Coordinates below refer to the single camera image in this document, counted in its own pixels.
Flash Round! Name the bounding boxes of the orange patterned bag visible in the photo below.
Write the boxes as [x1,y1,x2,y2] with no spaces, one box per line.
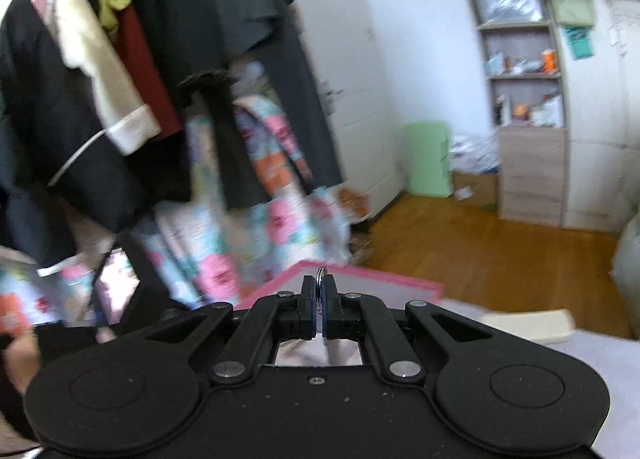
[336,188,372,226]

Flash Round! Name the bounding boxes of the cream rectangular block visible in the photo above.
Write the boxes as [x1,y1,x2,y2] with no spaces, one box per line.
[480,308,577,346]

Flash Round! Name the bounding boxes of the green folding table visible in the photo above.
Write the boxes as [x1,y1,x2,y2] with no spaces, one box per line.
[402,121,454,198]

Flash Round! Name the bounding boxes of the grey-green puffy jacket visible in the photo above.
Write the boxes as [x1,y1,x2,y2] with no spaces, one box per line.
[610,218,640,311]

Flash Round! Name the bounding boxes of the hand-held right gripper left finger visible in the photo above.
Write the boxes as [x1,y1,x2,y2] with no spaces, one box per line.
[145,275,319,386]

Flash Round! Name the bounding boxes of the white closet door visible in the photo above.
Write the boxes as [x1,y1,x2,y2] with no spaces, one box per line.
[272,0,407,220]

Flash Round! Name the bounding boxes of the dark grey hanging garment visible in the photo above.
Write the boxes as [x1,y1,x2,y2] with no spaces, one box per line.
[197,0,347,210]

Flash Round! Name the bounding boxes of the black jacket white trim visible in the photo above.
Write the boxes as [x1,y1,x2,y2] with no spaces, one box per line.
[0,0,151,267]

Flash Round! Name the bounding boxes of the light wooden wardrobe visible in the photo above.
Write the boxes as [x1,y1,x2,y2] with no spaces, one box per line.
[537,0,640,236]

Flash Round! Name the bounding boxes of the brown cardboard box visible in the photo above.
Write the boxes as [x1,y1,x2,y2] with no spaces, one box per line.
[452,171,501,210]

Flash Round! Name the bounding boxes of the cream hanging garment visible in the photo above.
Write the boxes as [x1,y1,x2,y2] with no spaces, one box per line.
[52,0,164,156]

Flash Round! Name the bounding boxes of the light green hanging bag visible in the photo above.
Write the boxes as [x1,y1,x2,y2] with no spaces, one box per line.
[552,0,597,28]

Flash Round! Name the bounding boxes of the person's left hand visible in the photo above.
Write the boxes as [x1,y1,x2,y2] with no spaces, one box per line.
[4,334,42,394]

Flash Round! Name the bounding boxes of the teal hanging card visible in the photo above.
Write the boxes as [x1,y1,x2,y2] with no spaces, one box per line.
[562,26,594,60]

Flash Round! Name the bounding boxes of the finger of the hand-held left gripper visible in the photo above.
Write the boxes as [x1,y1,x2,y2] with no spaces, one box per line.
[91,234,171,337]

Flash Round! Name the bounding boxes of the dark red hanging garment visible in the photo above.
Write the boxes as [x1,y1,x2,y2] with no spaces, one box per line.
[114,4,184,140]

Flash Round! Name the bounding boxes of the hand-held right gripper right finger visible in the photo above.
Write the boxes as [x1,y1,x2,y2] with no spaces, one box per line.
[322,275,494,386]

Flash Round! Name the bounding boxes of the floral quilt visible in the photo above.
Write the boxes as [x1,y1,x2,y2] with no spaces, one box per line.
[0,59,352,336]

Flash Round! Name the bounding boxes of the white printed bedsheet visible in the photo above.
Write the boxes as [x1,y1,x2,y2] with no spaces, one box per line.
[440,298,640,459]

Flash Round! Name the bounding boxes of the black hanging garment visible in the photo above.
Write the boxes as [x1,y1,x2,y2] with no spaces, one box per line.
[121,0,237,212]

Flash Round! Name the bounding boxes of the wooden shelf cabinet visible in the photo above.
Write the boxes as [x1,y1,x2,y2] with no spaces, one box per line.
[462,0,572,230]

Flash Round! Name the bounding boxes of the plastic pack of tissue packets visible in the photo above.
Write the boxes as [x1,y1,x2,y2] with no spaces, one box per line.
[450,134,501,176]

